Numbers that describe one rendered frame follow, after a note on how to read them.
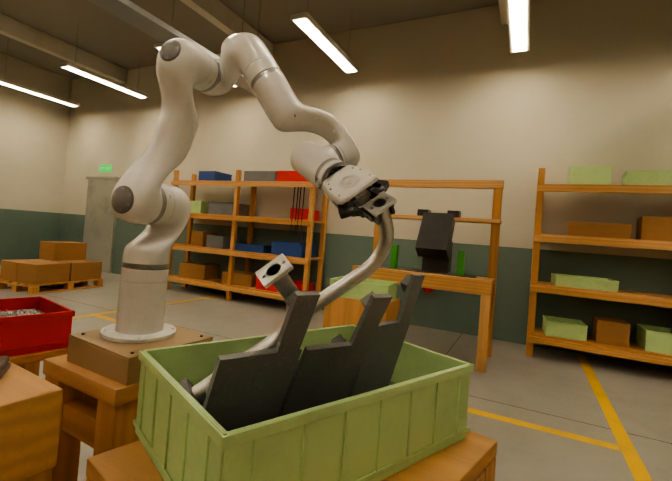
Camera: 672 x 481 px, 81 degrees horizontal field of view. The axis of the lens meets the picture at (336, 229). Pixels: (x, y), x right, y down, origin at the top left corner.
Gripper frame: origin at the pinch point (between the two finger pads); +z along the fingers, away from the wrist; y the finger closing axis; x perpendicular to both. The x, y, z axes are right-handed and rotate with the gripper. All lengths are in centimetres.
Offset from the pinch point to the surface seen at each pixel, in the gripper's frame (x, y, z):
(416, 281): 21.7, 1.7, 4.7
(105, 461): 12, -68, 0
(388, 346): 31.0, -11.7, 7.9
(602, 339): 403, 241, -32
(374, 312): 9.5, -13.5, 12.0
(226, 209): 327, 4, -532
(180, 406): 2.6, -49.1, 7.6
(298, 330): 1.5, -26.9, 10.6
